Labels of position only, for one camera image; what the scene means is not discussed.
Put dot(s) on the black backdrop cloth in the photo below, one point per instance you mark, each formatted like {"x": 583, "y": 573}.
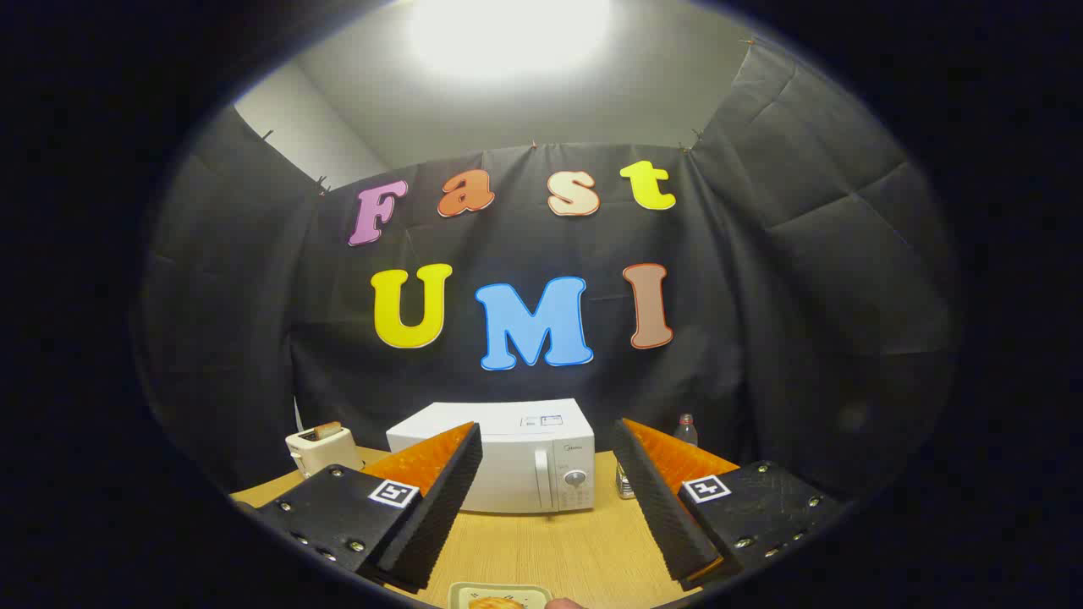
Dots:
{"x": 254, "y": 338}

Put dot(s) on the cream toaster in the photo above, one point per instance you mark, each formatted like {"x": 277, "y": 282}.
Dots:
{"x": 326, "y": 454}

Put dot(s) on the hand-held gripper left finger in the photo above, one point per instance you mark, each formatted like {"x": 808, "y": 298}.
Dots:
{"x": 440, "y": 516}

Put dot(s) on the round golden bread bun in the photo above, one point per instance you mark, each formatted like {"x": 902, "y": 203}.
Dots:
{"x": 495, "y": 604}

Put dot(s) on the toast slice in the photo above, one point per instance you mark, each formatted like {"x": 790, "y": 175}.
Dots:
{"x": 328, "y": 430}

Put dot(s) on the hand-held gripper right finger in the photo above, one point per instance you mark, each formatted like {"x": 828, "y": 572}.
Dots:
{"x": 660, "y": 507}

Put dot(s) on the cream plate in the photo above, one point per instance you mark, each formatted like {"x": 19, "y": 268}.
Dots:
{"x": 461, "y": 592}

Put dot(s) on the clear bottle with red label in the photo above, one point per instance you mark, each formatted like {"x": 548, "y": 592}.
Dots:
{"x": 686, "y": 433}

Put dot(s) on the white microwave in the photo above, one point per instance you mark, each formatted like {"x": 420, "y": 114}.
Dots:
{"x": 525, "y": 463}

